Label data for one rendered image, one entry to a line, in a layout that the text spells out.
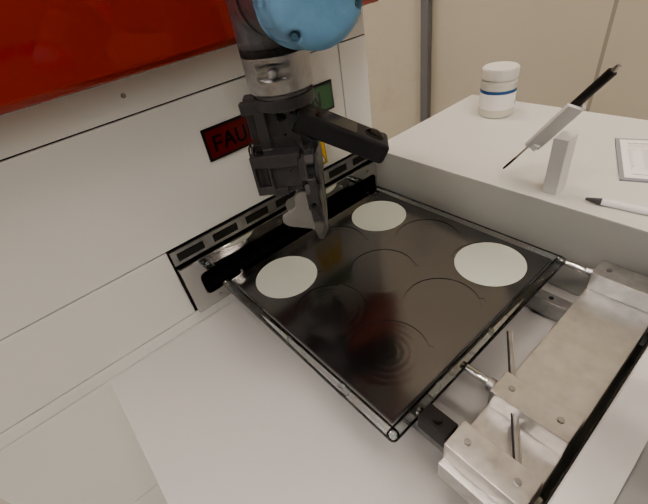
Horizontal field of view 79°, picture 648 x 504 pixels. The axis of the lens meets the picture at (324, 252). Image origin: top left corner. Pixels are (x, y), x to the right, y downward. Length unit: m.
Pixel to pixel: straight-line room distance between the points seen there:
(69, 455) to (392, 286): 0.57
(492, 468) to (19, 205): 0.57
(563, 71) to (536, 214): 1.64
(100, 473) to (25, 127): 0.58
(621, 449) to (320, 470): 0.30
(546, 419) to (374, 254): 0.33
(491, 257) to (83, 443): 0.71
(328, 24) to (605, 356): 0.47
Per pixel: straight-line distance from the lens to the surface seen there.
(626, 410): 0.44
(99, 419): 0.78
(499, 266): 0.63
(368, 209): 0.75
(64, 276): 0.61
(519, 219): 0.69
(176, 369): 0.68
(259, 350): 0.65
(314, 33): 0.33
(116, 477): 0.89
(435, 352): 0.51
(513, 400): 0.48
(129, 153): 0.58
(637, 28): 2.22
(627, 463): 0.41
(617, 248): 0.66
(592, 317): 0.62
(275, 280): 0.63
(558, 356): 0.56
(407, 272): 0.61
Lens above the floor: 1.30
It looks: 38 degrees down
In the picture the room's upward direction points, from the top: 11 degrees counter-clockwise
